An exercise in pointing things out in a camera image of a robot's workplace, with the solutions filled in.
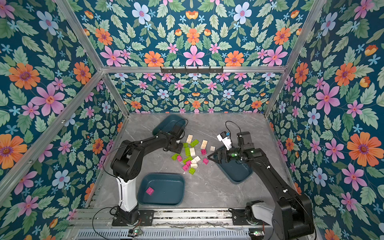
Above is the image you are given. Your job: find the near teal bin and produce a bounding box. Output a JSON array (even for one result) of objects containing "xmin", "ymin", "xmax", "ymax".
[{"xmin": 137, "ymin": 173, "xmax": 185, "ymax": 207}]

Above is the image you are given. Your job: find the green lego lower center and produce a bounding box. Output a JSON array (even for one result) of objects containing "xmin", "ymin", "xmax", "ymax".
[{"xmin": 183, "ymin": 156, "xmax": 193, "ymax": 164}]

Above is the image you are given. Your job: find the far teal bin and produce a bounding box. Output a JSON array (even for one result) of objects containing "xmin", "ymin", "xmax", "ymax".
[{"xmin": 152, "ymin": 115, "xmax": 187, "ymax": 138}]

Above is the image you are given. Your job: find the black wall hook rail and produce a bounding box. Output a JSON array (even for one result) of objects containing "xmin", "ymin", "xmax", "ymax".
[{"xmin": 160, "ymin": 67, "xmax": 224, "ymax": 74}]

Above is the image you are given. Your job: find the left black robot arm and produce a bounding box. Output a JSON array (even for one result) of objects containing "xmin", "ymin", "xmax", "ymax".
[{"xmin": 111, "ymin": 120, "xmax": 186, "ymax": 225}]

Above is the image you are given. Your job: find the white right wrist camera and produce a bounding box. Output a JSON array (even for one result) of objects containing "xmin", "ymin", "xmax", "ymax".
[{"xmin": 217, "ymin": 131, "xmax": 232, "ymax": 151}]

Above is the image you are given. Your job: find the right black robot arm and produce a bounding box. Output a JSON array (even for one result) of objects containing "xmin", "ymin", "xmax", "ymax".
[{"xmin": 208, "ymin": 132, "xmax": 316, "ymax": 240}]

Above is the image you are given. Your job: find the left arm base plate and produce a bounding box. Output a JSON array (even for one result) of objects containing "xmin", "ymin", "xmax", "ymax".
[{"xmin": 112, "ymin": 209, "xmax": 155, "ymax": 227}]

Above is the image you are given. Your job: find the teal bin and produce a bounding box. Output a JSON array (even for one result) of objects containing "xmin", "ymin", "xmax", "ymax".
[
  {"xmin": 216, "ymin": 146, "xmax": 253, "ymax": 185},
  {"xmin": 137, "ymin": 173, "xmax": 185, "ymax": 207},
  {"xmin": 152, "ymin": 115, "xmax": 187, "ymax": 138}
]

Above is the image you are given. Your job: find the cream long lego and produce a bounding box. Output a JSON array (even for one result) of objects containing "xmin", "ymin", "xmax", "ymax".
[
  {"xmin": 186, "ymin": 135, "xmax": 193, "ymax": 144},
  {"xmin": 201, "ymin": 140, "xmax": 208, "ymax": 150}
]

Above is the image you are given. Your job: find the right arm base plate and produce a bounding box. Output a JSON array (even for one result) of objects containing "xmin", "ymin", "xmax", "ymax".
[{"xmin": 228, "ymin": 208, "xmax": 255, "ymax": 226}]

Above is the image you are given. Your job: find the cream lego center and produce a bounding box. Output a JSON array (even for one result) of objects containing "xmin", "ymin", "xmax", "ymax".
[{"xmin": 190, "ymin": 148, "xmax": 196, "ymax": 157}]

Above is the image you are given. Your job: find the right teal bin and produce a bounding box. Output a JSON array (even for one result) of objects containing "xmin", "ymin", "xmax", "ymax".
[{"xmin": 216, "ymin": 146, "xmax": 253, "ymax": 185}]

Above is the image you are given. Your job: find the green long lego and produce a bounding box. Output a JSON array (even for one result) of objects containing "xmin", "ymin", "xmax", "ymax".
[
  {"xmin": 185, "ymin": 147, "xmax": 191, "ymax": 157},
  {"xmin": 190, "ymin": 140, "xmax": 200, "ymax": 148}
]

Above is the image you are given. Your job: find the green small lego near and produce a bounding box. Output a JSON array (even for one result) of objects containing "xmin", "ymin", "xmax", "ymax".
[{"xmin": 189, "ymin": 168, "xmax": 196, "ymax": 175}]

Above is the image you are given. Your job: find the green lego mid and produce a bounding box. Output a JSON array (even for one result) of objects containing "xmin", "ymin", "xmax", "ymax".
[{"xmin": 171, "ymin": 154, "xmax": 180, "ymax": 161}]

